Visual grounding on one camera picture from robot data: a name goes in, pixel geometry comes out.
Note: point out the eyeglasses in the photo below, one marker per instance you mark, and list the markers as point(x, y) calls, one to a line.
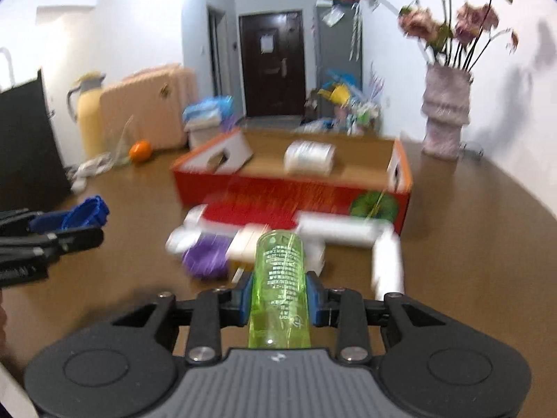
point(472, 150)

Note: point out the grey refrigerator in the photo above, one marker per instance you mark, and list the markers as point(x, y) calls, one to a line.
point(339, 48)

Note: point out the white paper notice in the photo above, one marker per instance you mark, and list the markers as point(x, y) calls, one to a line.
point(267, 40)

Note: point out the beige square jar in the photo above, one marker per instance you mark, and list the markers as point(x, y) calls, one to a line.
point(248, 244)

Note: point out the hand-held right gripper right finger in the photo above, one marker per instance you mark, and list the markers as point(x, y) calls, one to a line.
point(314, 304)

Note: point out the clear glass cup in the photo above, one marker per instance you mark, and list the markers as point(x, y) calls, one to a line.
point(122, 148)

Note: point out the large white bottle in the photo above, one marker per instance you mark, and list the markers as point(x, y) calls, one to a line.
point(309, 159)

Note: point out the purple ribbed cap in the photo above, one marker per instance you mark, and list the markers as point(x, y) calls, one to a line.
point(204, 257)

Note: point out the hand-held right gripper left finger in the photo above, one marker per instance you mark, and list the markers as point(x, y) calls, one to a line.
point(246, 301)

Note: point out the plastic bags pile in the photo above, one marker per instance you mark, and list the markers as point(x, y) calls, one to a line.
point(317, 125)

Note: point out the black board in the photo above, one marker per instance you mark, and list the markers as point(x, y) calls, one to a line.
point(30, 148)

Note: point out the white plastic tube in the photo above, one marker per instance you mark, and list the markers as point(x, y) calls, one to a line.
point(387, 265)

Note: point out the pink ribbed suitcase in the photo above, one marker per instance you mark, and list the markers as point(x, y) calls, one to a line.
point(143, 113)

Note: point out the blue ribbed cap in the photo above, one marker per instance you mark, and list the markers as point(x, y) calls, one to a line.
point(87, 211)

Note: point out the green spray bottle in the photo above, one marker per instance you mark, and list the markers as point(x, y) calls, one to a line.
point(278, 287)

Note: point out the dark brown door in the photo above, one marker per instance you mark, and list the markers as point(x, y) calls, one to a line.
point(272, 82)

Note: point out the purple box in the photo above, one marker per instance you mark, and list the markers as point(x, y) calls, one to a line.
point(229, 124)

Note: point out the orange fruit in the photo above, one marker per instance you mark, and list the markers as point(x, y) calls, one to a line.
point(140, 151)

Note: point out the pink textured vase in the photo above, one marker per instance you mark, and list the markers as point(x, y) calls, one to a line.
point(446, 109)

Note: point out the blue tissue pack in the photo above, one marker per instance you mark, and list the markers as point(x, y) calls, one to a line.
point(209, 109)

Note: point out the blue plastic toy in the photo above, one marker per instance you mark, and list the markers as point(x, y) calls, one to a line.
point(346, 79)

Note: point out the striped hanging ribbon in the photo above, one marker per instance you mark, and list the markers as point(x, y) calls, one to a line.
point(356, 30)

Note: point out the white spray bottle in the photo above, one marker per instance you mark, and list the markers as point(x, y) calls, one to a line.
point(343, 230)

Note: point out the yellow watering can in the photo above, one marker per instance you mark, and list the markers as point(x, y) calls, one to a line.
point(335, 94)

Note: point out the dried pink flower bouquet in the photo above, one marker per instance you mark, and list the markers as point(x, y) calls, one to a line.
point(420, 24)

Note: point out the side door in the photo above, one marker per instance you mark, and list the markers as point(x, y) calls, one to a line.
point(217, 52)

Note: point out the cluttered shelf cart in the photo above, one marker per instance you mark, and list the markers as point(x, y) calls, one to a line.
point(363, 115)

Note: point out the yellow thermos jug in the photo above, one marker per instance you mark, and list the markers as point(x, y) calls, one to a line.
point(89, 117)

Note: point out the large pink suitcase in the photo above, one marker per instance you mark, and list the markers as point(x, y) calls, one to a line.
point(190, 96)

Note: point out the purple decorative grass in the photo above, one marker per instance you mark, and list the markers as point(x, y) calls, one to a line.
point(377, 82)

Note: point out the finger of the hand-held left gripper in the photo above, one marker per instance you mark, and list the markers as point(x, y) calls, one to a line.
point(43, 223)
point(74, 239)

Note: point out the orange cardboard box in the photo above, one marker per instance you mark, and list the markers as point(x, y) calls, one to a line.
point(278, 191)

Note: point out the white storage bin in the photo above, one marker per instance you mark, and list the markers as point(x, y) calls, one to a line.
point(202, 133)

